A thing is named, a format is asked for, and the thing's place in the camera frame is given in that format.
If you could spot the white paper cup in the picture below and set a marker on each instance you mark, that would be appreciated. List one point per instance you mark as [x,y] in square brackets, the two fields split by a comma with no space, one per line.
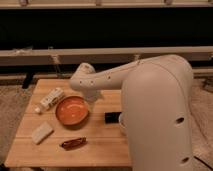
[121,124]

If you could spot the orange ceramic bowl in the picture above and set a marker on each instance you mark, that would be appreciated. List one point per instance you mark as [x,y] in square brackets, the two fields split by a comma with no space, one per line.
[71,111]

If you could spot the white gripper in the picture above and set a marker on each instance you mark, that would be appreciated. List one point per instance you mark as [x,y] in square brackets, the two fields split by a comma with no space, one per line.
[91,95]

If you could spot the white sponge block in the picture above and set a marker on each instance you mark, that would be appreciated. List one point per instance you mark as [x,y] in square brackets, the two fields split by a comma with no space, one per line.
[42,132]

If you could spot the white tube bottle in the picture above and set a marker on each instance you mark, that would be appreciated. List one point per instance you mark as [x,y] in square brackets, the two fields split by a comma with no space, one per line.
[49,100]

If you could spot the small black box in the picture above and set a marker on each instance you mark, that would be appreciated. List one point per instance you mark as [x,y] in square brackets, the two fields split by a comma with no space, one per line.
[112,117]

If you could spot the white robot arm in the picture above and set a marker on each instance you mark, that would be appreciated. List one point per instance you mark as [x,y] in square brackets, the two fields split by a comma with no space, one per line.
[155,95]

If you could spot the brown wrapped snack bar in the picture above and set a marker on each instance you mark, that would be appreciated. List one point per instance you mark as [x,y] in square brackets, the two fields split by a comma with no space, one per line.
[73,143]

